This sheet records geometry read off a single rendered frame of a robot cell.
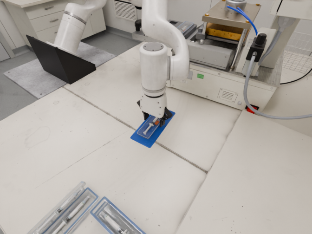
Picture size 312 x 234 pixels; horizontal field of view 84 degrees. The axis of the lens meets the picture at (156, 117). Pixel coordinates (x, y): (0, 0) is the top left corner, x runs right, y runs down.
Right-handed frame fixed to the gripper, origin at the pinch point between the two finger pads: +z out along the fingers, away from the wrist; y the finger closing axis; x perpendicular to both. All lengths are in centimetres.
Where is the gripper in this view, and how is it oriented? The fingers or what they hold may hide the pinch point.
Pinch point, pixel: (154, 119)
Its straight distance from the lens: 74.3
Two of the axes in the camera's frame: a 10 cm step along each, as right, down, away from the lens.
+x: 5.1, -6.3, 5.9
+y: 8.6, 3.7, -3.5
